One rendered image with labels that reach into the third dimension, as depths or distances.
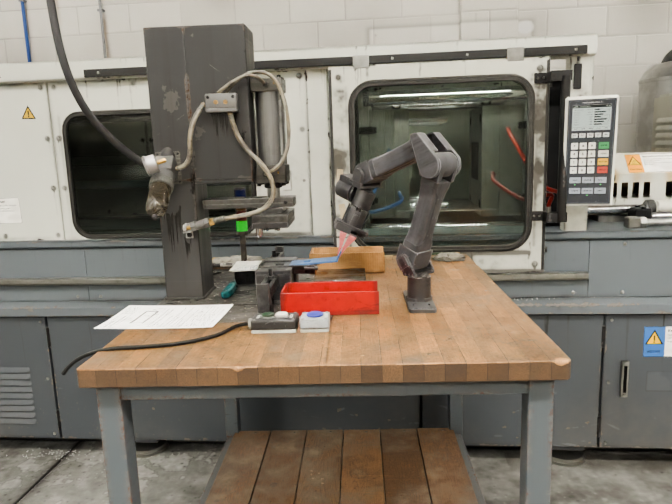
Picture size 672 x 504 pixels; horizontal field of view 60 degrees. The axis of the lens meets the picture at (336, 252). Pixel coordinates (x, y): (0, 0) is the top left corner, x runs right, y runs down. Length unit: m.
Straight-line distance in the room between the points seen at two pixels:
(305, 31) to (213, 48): 2.85
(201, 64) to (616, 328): 1.79
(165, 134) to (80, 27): 3.39
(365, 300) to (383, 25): 3.21
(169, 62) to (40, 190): 1.17
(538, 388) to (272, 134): 0.95
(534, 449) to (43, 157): 2.15
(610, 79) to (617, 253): 2.38
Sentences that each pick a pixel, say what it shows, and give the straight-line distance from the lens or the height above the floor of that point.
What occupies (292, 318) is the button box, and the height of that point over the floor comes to 0.93.
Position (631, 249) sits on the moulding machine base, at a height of 0.90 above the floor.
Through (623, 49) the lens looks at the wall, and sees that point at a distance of 4.71.
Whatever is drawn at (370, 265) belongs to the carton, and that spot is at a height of 0.93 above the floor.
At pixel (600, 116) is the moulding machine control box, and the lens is 2.24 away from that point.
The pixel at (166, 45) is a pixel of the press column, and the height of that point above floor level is 1.60.
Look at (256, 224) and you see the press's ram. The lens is 1.62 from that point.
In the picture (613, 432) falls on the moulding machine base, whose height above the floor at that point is 0.16.
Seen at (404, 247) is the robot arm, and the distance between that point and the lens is 1.55.
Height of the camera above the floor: 1.32
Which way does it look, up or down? 10 degrees down
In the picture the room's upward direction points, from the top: 2 degrees counter-clockwise
